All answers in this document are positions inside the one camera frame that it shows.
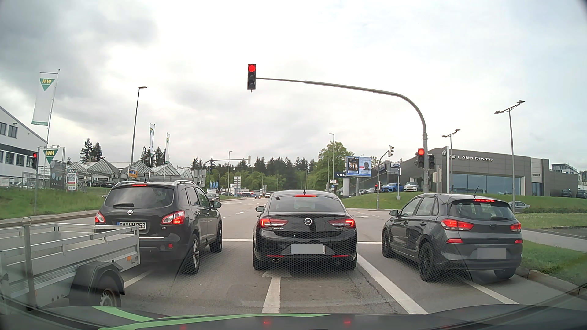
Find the dark grey hatchback car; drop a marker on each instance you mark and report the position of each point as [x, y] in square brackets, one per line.
[454, 233]

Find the road markings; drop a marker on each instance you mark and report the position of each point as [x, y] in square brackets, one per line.
[390, 288]

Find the grey car dealership building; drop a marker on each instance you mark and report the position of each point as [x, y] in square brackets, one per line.
[495, 172]

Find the white car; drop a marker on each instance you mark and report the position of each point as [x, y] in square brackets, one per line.
[411, 186]

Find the tall street lamp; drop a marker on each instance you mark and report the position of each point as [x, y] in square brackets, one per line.
[134, 128]

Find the double-headed street lamp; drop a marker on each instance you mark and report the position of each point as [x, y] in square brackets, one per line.
[512, 156]
[451, 156]

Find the black suv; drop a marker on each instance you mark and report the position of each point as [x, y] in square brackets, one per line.
[160, 220]

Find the black saloon car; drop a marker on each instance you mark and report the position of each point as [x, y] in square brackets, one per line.
[305, 231]

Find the grey metal trailer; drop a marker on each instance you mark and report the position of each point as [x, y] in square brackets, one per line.
[55, 261]

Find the green leafy tree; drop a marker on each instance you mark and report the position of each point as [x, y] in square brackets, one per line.
[332, 160]

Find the white flag with green triangle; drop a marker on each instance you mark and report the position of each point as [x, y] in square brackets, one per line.
[44, 98]

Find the wood of trees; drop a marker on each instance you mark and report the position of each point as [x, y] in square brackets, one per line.
[270, 172]

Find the car's own bonnet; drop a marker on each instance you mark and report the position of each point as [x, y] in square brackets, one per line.
[293, 321]

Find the traffic light on post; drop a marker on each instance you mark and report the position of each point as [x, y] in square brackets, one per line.
[379, 178]
[35, 160]

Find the grass bank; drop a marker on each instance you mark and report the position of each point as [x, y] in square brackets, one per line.
[550, 206]
[50, 200]

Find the billboard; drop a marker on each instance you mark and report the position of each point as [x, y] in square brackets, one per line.
[358, 166]

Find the sign with green triangle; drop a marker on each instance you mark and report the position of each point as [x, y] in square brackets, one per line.
[51, 156]

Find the low buildings with pitched roofs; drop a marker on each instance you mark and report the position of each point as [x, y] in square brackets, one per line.
[133, 171]

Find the blue car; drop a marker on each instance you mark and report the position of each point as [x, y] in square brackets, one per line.
[391, 187]

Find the grass verge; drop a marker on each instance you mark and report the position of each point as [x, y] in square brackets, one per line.
[555, 261]

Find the grey asphalt road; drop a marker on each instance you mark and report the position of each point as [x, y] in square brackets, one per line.
[238, 220]

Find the white building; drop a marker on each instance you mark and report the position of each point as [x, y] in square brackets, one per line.
[16, 146]

